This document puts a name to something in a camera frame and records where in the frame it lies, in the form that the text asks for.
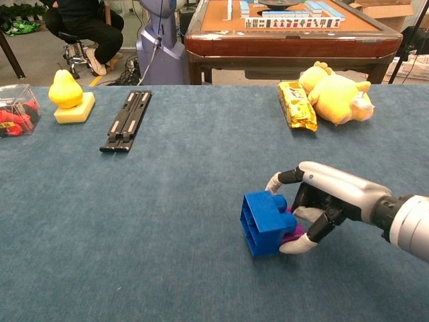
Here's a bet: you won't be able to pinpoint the black floor cable tangle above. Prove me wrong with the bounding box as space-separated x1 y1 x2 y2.
113 56 141 87

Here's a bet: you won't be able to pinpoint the blue building block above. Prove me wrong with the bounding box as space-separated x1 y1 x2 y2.
239 191 298 258

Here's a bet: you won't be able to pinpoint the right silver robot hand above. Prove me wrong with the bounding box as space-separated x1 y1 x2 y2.
264 161 393 256

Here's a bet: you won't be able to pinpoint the black folding stand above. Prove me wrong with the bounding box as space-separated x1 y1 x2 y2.
99 90 153 154

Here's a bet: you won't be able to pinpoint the brown mahjong table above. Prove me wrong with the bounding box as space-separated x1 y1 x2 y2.
184 0 404 85

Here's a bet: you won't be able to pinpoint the blue backed mahjong tile stack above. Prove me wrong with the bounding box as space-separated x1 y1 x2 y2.
304 0 346 19

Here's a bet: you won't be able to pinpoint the white plastic basket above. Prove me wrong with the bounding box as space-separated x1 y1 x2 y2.
385 53 429 81

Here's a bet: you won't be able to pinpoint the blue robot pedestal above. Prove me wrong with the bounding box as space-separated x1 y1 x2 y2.
135 0 186 86

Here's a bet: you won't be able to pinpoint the yellow sponge block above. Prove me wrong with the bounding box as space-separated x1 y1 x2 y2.
53 92 97 125

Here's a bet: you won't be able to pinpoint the clear box with red parts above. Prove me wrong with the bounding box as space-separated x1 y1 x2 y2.
0 84 44 139

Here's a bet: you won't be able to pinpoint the yellow snack packet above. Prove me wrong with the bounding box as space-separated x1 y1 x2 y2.
277 80 318 133

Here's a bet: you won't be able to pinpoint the green plastic plants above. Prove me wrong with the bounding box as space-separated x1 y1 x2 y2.
0 3 46 37

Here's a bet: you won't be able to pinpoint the yellow pear toy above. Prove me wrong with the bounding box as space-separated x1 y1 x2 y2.
48 63 84 110

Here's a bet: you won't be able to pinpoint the yellow plush toy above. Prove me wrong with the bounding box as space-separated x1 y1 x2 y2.
298 60 375 127

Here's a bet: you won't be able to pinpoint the purple building block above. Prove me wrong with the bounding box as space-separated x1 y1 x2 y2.
281 207 306 246

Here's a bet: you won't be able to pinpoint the cardboard box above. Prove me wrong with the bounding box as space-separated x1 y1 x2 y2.
348 0 415 33

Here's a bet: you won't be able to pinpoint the seated person in black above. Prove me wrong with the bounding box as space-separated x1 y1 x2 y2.
42 0 125 76

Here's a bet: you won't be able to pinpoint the black dish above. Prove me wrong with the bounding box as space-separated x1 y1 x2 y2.
257 0 304 9

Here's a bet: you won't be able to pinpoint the standing mahjong tile row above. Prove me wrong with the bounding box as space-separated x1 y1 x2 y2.
244 17 342 30

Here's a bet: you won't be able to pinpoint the dark slanted table leg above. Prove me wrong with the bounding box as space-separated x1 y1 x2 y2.
0 30 26 81

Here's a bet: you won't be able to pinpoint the chrome stool with black seat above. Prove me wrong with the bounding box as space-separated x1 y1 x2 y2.
58 32 101 80

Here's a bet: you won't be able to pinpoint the black tripod stand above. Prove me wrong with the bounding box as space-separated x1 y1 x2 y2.
388 0 429 85

